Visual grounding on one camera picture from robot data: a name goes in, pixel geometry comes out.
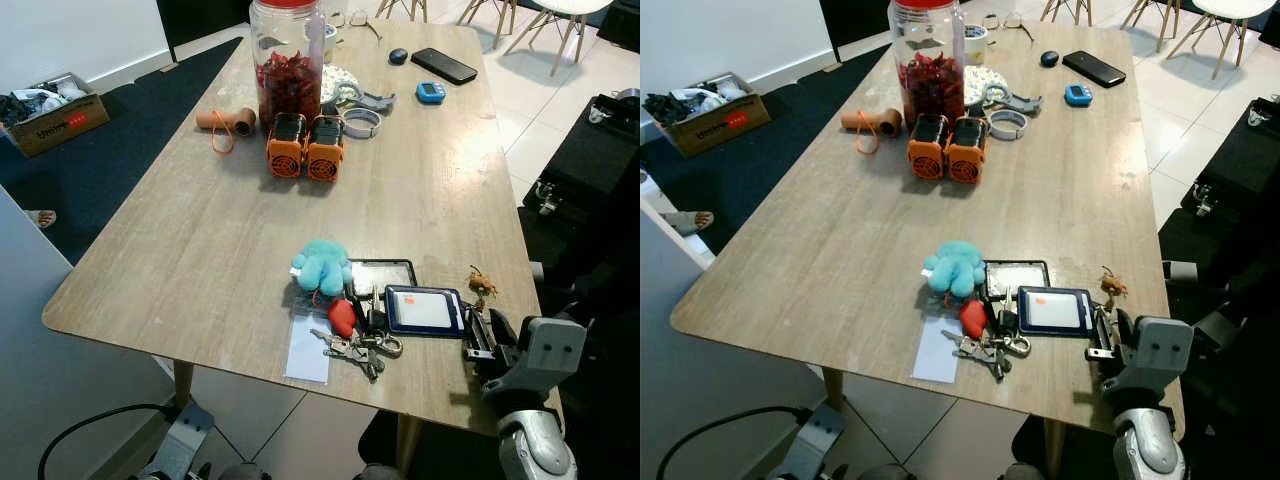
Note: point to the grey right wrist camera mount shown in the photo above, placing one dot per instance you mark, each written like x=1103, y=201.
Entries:
x=1158, y=355
x=548, y=355

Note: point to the grey robot right leg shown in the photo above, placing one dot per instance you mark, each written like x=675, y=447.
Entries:
x=378, y=472
x=1020, y=472

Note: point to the white paper card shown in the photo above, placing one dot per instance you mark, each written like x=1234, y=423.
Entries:
x=305, y=360
x=935, y=362

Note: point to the black smartphone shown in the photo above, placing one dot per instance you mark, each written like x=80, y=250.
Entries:
x=444, y=66
x=1094, y=69

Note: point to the silver key bunch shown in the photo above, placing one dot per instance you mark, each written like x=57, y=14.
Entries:
x=990, y=352
x=358, y=352

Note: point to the small blue timer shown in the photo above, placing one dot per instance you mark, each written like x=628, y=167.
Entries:
x=1079, y=96
x=431, y=93

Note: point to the white cup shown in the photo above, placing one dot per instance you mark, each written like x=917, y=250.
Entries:
x=976, y=42
x=330, y=40

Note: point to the grey robot leg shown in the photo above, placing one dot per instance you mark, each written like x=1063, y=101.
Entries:
x=882, y=472
x=242, y=472
x=1020, y=472
x=378, y=472

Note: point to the grey robot left leg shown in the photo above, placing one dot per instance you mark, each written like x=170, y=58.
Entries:
x=882, y=472
x=242, y=472

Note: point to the patterned round plate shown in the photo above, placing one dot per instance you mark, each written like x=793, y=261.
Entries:
x=336, y=76
x=982, y=77

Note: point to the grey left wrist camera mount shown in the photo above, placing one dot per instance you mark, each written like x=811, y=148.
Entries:
x=188, y=435
x=818, y=437

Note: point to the grey sandal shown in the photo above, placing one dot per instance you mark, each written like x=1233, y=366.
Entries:
x=42, y=217
x=690, y=222

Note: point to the small dark oval mouse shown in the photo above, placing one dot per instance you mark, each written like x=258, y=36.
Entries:
x=1049, y=59
x=398, y=56

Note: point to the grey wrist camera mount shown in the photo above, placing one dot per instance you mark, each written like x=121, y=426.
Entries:
x=548, y=355
x=1158, y=355
x=818, y=437
x=188, y=435

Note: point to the glass jar red lid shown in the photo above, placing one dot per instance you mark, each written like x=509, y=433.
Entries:
x=928, y=70
x=288, y=70

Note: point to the grey metal tool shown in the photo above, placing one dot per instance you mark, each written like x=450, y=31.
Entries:
x=378, y=99
x=1026, y=101

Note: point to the light wooden table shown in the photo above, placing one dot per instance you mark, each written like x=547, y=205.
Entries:
x=900, y=215
x=300, y=220

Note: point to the orange black battery device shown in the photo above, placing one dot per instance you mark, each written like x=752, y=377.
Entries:
x=965, y=158
x=325, y=155
x=286, y=150
x=927, y=152

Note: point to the brown cardboard box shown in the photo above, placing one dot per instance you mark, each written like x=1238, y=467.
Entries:
x=65, y=125
x=720, y=125

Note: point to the white-seat wooden-legged chair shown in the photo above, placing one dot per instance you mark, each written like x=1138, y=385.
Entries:
x=1230, y=8
x=575, y=6

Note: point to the dark blue rug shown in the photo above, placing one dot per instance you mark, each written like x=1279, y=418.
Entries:
x=110, y=170
x=760, y=185

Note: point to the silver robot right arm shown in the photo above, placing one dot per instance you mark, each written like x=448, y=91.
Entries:
x=538, y=445
x=1150, y=445

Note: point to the thin-framed glasses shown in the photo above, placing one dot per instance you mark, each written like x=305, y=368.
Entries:
x=360, y=18
x=1012, y=20

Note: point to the orange rubber band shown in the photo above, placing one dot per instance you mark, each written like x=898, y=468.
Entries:
x=214, y=135
x=858, y=138

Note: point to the brown cardboard tube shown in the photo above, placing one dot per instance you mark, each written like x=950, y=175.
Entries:
x=890, y=122
x=245, y=121

